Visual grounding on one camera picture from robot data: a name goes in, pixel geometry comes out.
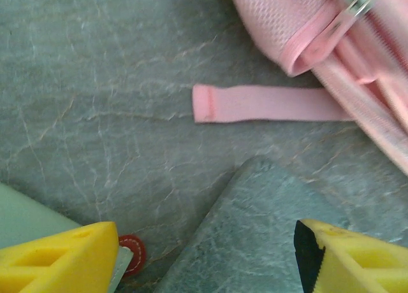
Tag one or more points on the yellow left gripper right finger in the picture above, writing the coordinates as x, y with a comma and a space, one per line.
360, 264

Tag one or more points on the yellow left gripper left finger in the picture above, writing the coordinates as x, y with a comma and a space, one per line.
57, 261

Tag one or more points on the pale green notebook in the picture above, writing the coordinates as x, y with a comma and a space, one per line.
28, 213

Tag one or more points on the red wallet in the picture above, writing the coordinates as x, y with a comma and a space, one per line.
135, 251

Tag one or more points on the pink school backpack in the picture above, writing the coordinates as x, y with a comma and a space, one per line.
318, 28

